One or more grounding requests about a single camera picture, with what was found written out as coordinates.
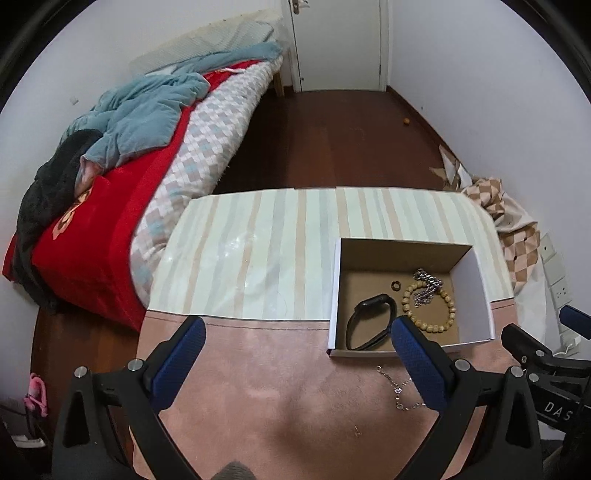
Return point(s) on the striped table cover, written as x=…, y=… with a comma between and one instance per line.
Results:
x=258, y=254

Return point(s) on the pink plastic object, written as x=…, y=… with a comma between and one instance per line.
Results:
x=37, y=392

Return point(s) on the cardboard box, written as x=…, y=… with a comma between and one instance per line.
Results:
x=411, y=295

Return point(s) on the checked quilt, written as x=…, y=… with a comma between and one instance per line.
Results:
x=203, y=152

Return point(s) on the bed with red blanket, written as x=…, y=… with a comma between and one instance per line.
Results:
x=134, y=217

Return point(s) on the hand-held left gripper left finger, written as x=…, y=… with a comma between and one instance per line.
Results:
x=181, y=364

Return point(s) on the black fleece cloth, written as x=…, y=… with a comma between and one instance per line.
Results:
x=51, y=184

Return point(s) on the brown checked cloth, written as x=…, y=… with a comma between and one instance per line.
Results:
x=508, y=217

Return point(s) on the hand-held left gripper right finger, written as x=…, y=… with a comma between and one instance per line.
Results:
x=418, y=364

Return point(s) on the pink table mat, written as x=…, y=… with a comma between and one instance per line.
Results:
x=286, y=392

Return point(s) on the light blue garment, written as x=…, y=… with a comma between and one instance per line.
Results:
x=138, y=115

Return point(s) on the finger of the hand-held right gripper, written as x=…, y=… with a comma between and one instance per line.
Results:
x=521, y=342
x=575, y=317

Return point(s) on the white door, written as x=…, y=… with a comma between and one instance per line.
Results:
x=339, y=41

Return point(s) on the white striped pillow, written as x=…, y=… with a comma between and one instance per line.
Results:
x=221, y=39

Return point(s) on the wooden bed leg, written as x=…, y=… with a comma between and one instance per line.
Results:
x=279, y=82

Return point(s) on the black smart wristband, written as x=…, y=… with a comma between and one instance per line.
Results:
x=369, y=318

